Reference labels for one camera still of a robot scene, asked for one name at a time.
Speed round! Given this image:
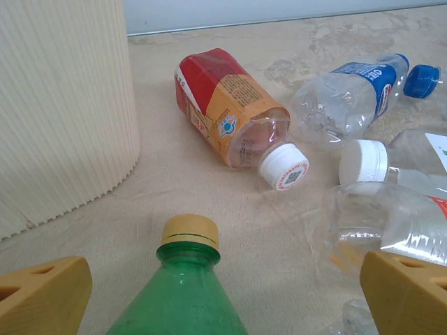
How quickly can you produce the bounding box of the green plastic bottle yellow cap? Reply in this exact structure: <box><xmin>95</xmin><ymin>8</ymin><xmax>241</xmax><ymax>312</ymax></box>
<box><xmin>106</xmin><ymin>213</ymin><xmax>249</xmax><ymax>335</ymax></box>

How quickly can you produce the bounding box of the cream ribbed waste bin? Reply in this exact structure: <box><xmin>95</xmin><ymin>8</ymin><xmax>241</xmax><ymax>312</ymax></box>
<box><xmin>0</xmin><ymin>0</ymin><xmax>142</xmax><ymax>241</ymax></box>

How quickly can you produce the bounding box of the aluminium table edge strip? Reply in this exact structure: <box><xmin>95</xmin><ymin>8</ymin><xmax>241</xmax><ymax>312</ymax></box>
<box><xmin>126</xmin><ymin>0</ymin><xmax>447</xmax><ymax>38</ymax></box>

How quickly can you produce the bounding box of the red orange label tea bottle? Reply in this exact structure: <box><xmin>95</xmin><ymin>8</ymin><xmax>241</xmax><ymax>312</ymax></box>
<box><xmin>173</xmin><ymin>47</ymin><xmax>311</xmax><ymax>192</ymax></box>

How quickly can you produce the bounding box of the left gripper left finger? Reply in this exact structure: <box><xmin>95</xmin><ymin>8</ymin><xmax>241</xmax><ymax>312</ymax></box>
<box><xmin>0</xmin><ymin>255</ymin><xmax>94</xmax><ymax>335</ymax></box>

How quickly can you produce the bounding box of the Pepsi label bottle blue cap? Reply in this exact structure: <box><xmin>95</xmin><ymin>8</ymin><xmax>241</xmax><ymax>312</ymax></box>
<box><xmin>291</xmin><ymin>52</ymin><xmax>411</xmax><ymax>151</ymax></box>

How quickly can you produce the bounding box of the orange label bottle orange cap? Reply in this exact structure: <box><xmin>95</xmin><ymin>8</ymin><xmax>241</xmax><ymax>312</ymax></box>
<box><xmin>312</xmin><ymin>181</ymin><xmax>447</xmax><ymax>290</ymax></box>

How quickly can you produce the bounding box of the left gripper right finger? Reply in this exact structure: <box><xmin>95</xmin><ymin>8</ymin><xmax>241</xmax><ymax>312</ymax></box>
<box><xmin>360</xmin><ymin>250</ymin><xmax>447</xmax><ymax>335</ymax></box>

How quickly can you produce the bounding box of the crushed clear bottle blue cap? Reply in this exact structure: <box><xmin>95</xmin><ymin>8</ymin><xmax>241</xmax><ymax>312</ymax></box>
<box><xmin>403</xmin><ymin>64</ymin><xmax>447</xmax><ymax>121</ymax></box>

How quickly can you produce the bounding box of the white green label clear bottle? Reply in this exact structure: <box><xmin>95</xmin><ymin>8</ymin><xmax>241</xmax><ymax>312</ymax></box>
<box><xmin>339</xmin><ymin>128</ymin><xmax>447</xmax><ymax>200</ymax></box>

